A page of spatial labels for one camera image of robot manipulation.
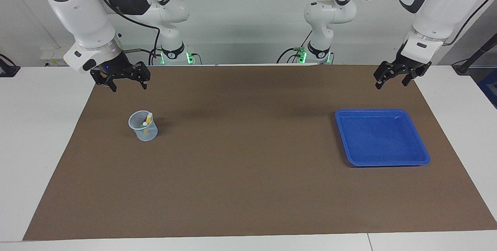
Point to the blue box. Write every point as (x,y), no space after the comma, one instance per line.
(490,88)

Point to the black stand pole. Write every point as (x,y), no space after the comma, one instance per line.
(475,55)

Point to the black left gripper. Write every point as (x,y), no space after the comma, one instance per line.
(407,64)

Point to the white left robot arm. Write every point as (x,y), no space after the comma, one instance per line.
(435,10)

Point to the yellow highlighter pen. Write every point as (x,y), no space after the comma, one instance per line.
(149,116)

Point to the black clamp mount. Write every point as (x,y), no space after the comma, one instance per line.
(7,70)

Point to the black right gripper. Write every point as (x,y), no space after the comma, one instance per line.
(116,68)

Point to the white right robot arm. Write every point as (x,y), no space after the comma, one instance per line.
(77,10)

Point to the blue plastic tray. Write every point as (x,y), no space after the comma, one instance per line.
(382,138)

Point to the translucent plastic pen cup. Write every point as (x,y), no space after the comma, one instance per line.
(146,135)

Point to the brown table mat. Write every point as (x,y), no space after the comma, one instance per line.
(248,165)

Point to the white wall socket box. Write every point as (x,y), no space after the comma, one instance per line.
(52,60)

